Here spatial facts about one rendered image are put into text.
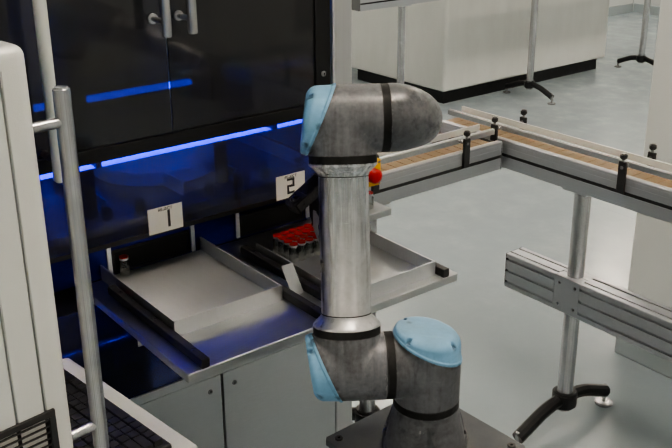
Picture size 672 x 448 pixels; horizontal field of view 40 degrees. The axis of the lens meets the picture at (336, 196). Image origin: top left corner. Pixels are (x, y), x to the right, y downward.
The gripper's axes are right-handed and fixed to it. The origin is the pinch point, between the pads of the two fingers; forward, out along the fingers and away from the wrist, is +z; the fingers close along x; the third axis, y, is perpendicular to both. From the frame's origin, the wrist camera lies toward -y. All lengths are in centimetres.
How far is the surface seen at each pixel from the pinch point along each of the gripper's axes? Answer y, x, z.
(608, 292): 98, -10, 39
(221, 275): -21.5, 10.1, 5.1
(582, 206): 97, 2, 15
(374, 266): 8.7, -7.7, 5.1
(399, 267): 12.9, -11.7, 5.1
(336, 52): 18.0, 18.1, -39.4
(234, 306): -29.3, -8.3, 3.0
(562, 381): 97, 3, 75
